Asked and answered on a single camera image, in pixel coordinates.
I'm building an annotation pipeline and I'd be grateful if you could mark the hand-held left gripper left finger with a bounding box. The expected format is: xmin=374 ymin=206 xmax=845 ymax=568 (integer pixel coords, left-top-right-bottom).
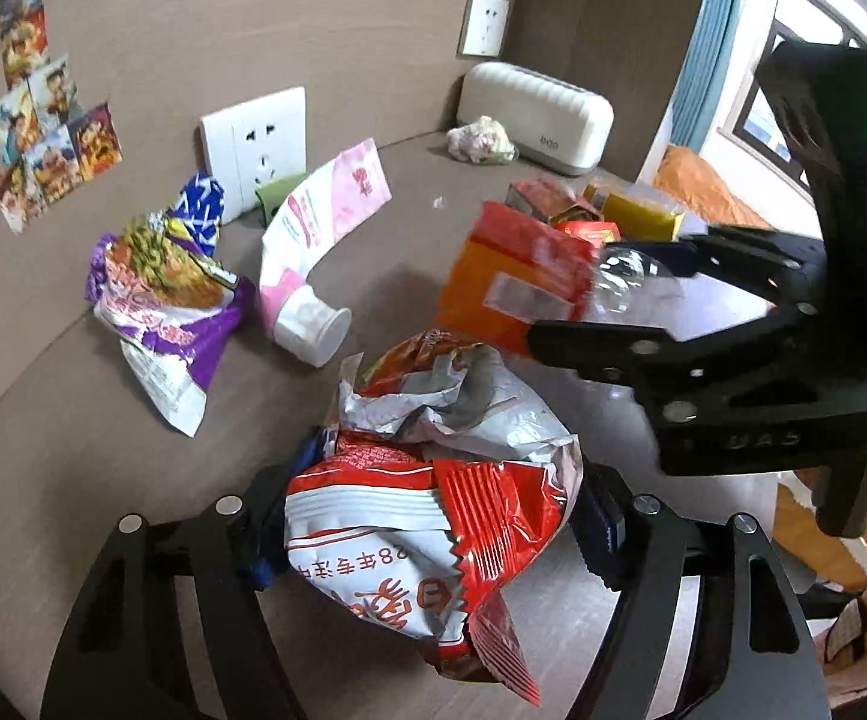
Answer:
xmin=39 ymin=463 xmax=310 ymax=720

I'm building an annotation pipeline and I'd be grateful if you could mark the small white wall socket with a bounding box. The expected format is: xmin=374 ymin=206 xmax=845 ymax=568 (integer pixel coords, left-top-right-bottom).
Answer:
xmin=457 ymin=0 xmax=511 ymax=59

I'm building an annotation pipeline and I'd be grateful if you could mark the pink white squeeze tube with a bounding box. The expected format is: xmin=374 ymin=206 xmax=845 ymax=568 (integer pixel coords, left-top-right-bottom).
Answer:
xmin=256 ymin=139 xmax=394 ymax=369

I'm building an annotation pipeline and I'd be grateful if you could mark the orange red carton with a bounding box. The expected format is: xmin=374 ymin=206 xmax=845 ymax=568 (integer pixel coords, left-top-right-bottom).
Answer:
xmin=433 ymin=200 xmax=611 ymax=358

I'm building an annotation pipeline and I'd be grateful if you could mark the clear plastic bottle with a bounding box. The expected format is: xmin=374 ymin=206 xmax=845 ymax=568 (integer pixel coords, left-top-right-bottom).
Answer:
xmin=587 ymin=244 xmax=688 ymax=325

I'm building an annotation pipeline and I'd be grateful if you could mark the blue white patterned wrapper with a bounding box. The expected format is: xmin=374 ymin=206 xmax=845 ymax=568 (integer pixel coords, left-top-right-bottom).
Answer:
xmin=166 ymin=174 xmax=226 ymax=260

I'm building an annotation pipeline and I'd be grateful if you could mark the cream rounded appliance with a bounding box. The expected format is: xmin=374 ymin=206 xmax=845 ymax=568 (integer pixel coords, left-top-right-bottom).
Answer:
xmin=455 ymin=61 xmax=616 ymax=178

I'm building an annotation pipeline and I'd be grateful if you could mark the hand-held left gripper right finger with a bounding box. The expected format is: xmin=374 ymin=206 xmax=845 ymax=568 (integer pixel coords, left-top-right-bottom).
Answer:
xmin=577 ymin=463 xmax=833 ymax=720

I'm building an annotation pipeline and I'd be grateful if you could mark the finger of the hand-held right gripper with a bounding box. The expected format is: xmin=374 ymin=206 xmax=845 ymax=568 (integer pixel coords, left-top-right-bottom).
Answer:
xmin=604 ymin=228 xmax=829 ymax=310
xmin=527 ymin=306 xmax=826 ymax=392

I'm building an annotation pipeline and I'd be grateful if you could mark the window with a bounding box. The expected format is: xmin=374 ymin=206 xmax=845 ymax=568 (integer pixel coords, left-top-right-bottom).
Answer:
xmin=716 ymin=0 xmax=867 ymax=192

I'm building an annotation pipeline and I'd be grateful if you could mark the large white wall socket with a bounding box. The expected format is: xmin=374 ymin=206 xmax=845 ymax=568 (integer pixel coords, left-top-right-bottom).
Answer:
xmin=199 ymin=87 xmax=308 ymax=225

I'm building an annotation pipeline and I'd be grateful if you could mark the silver orange snack bag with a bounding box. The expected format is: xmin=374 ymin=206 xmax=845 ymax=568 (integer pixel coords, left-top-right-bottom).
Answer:
xmin=334 ymin=328 xmax=586 ymax=518

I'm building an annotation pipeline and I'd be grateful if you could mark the red orange small box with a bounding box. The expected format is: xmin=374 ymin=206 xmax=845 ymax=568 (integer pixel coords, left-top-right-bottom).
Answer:
xmin=506 ymin=178 xmax=601 ymax=224

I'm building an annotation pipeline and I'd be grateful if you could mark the yellow box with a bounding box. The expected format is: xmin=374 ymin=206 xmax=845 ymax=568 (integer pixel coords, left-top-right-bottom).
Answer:
xmin=601 ymin=190 xmax=687 ymax=242

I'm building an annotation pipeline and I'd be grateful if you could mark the crumpled paper ball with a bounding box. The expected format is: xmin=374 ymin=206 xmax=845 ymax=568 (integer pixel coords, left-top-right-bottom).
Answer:
xmin=445 ymin=115 xmax=519 ymax=165

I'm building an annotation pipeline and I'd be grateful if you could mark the cluster of wall stickers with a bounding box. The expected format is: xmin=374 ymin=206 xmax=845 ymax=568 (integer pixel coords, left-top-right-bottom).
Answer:
xmin=0 ymin=0 xmax=124 ymax=235

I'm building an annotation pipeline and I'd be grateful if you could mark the red white snack packet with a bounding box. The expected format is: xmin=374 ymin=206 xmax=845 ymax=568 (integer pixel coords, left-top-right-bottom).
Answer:
xmin=283 ymin=441 xmax=565 ymax=707

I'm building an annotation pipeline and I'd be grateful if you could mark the blue curtain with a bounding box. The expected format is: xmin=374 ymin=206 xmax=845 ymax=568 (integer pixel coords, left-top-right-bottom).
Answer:
xmin=675 ymin=0 xmax=751 ymax=156

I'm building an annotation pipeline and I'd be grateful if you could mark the red small packet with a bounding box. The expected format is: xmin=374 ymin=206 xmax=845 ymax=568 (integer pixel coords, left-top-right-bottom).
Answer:
xmin=553 ymin=219 xmax=622 ymax=246

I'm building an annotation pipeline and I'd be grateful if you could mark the green small holder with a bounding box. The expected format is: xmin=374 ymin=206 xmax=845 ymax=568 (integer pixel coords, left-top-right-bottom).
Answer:
xmin=254 ymin=172 xmax=308 ymax=227

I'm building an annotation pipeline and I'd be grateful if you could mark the purple noodle packet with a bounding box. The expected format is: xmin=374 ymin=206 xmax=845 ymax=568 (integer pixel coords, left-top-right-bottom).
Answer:
xmin=86 ymin=214 xmax=256 ymax=438

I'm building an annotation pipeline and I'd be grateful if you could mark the orange bedding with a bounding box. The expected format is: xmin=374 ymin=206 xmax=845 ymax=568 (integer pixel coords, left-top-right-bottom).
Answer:
xmin=653 ymin=145 xmax=773 ymax=231

